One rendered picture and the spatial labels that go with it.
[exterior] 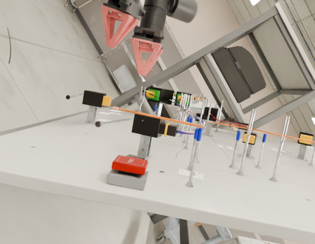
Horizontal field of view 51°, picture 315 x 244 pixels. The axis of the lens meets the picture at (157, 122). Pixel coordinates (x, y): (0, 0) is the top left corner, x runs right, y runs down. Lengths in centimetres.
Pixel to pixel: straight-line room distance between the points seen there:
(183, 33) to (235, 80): 656
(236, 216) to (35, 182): 28
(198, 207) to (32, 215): 46
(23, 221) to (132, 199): 38
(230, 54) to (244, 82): 16
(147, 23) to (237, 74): 106
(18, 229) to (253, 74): 137
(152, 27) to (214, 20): 762
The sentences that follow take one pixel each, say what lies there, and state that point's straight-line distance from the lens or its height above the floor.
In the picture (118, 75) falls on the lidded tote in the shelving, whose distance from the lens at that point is 778.
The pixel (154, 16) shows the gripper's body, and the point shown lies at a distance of 78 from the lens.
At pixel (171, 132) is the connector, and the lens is 66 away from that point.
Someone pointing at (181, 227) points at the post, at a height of 97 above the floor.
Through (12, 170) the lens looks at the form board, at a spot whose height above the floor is 96.
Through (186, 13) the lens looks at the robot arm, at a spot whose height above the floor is 133.
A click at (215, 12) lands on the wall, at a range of 842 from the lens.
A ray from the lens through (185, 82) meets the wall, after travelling 820.
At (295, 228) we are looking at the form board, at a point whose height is 127.
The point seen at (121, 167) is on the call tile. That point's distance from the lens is 49.
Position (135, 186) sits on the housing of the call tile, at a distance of 49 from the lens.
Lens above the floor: 122
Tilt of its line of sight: 6 degrees down
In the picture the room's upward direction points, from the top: 61 degrees clockwise
